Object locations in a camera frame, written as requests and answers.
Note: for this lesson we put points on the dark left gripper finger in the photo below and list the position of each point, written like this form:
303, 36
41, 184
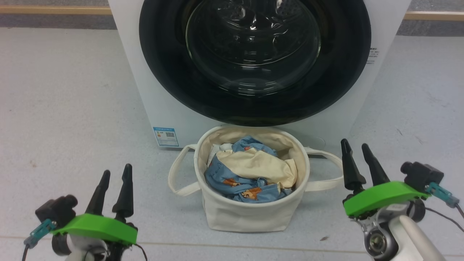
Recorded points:
98, 197
125, 195

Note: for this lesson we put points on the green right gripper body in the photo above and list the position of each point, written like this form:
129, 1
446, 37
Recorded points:
384, 195

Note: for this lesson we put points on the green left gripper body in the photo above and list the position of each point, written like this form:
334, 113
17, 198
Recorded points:
98, 226

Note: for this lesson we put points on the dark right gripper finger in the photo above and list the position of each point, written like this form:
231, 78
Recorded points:
377, 170
351, 174

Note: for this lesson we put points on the cream cloth garment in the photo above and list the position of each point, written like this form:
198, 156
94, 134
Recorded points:
261, 165

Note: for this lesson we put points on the blue patterned garment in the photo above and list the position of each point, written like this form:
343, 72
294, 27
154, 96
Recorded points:
224, 177

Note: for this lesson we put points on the black round washer door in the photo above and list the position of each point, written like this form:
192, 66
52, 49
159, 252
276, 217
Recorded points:
344, 54

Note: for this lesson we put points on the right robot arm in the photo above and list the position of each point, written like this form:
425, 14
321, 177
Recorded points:
409, 235

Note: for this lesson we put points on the white front-load washing machine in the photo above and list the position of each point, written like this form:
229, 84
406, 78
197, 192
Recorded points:
145, 90

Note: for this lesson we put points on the cream canvas laundry basket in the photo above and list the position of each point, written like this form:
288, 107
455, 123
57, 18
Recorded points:
246, 217

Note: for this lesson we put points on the blue energy label sticker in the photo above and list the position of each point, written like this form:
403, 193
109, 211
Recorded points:
165, 136

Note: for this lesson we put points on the white cushion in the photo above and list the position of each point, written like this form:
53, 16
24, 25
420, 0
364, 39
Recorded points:
214, 150

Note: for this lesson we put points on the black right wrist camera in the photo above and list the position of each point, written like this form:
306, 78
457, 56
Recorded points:
422, 175

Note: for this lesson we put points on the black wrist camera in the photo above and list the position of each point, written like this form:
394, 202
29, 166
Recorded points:
56, 210
422, 175

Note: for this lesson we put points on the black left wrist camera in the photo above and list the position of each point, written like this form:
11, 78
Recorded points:
56, 210

